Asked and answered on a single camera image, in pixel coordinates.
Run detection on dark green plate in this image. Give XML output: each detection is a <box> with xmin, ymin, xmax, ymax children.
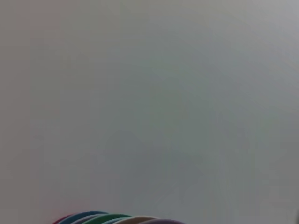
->
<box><xmin>82</xmin><ymin>213</ymin><xmax>132</xmax><ymax>224</ymax></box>

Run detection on teal blue plate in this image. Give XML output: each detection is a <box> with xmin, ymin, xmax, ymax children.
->
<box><xmin>58</xmin><ymin>210</ymin><xmax>110</xmax><ymax>224</ymax></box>

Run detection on light blue plate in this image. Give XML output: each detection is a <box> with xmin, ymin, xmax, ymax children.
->
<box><xmin>102</xmin><ymin>217</ymin><xmax>127</xmax><ymax>224</ymax></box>

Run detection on maroon plate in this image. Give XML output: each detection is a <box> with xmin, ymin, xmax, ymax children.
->
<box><xmin>52</xmin><ymin>216</ymin><xmax>71</xmax><ymax>224</ymax></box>

